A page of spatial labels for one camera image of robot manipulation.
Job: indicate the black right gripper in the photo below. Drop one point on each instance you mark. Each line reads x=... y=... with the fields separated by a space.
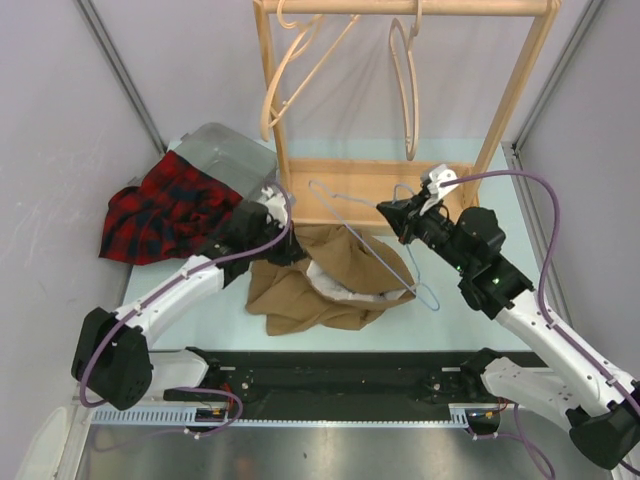
x=402 y=215

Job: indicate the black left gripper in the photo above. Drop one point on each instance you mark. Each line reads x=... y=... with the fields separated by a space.
x=290 y=252

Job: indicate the light blue wire hanger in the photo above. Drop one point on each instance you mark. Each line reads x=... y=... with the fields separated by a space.
x=420 y=290

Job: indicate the brown skirt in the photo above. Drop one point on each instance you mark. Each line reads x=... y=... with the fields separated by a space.
x=339 y=284

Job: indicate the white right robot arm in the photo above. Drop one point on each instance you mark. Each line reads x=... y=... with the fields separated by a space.
x=589 y=397

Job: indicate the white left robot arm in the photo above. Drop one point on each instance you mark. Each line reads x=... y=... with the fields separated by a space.
x=114 y=362

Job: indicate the right wooden hanger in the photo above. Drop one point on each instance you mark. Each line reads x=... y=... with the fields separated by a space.
x=400 y=41

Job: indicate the grey plastic bin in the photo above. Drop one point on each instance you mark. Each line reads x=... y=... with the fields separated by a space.
x=230 y=157

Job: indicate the red plaid cloth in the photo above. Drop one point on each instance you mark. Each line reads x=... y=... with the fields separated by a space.
x=168 y=215

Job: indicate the wooden clothes rack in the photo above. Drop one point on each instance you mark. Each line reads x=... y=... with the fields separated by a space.
x=286 y=29

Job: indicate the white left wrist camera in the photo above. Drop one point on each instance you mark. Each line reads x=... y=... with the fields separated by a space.
x=278 y=204

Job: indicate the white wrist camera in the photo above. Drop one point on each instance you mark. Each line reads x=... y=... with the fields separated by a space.
x=435 y=186
x=278 y=204

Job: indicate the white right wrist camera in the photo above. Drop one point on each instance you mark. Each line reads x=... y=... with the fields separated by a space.
x=435 y=186

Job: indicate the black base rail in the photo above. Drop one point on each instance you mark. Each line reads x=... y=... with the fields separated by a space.
x=343 y=386

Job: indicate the grey aluminium frame post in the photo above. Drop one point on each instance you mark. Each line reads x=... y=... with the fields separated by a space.
x=525 y=188

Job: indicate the white slotted cable duct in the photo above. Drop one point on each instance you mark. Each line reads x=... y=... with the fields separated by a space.
x=193 y=417

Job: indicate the left aluminium frame post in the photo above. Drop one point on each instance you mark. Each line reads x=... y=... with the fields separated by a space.
x=106 y=45

